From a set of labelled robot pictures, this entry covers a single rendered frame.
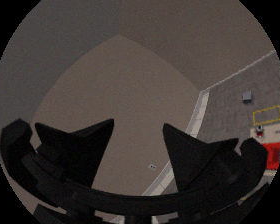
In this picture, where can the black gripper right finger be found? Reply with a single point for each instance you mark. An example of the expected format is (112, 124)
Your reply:
(189, 156)

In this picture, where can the grey wheel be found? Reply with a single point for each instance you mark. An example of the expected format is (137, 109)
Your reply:
(258, 130)

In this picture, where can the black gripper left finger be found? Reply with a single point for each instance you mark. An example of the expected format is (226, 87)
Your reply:
(83, 149)

